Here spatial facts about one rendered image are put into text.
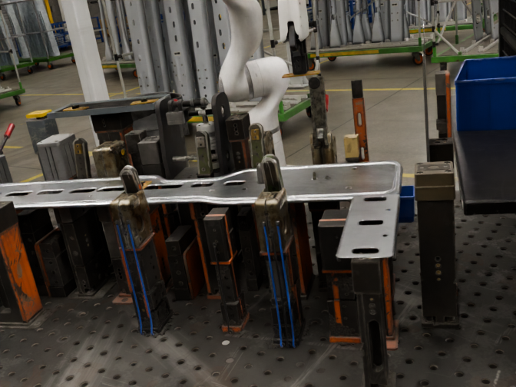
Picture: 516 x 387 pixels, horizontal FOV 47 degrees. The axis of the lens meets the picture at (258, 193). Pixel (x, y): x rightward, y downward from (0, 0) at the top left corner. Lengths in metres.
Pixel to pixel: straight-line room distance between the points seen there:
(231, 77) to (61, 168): 0.58
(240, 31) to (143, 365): 0.99
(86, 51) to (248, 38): 3.76
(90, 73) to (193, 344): 4.30
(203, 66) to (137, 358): 5.07
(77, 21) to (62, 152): 3.72
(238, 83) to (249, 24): 0.20
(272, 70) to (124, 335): 0.94
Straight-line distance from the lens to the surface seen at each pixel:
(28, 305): 1.69
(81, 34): 5.49
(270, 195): 1.23
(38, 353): 1.57
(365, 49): 8.95
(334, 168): 1.48
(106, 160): 1.74
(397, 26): 9.11
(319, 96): 1.53
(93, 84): 5.53
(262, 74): 1.92
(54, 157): 1.83
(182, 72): 6.44
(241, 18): 1.80
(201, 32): 6.24
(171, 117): 1.66
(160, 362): 1.39
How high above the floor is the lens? 1.47
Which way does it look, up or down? 20 degrees down
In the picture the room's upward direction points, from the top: 9 degrees counter-clockwise
